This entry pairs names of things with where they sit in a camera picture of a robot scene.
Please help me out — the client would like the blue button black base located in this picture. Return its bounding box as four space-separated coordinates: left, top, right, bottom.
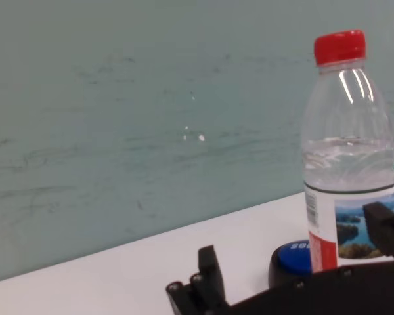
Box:
267 240 315 290

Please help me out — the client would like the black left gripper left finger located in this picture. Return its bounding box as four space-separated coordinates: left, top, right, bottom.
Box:
165 244 230 315

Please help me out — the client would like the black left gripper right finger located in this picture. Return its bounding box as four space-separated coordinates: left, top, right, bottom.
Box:
362 201 394 263

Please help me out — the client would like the clear water bottle red cap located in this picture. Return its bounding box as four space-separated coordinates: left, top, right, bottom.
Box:
300 29 394 273

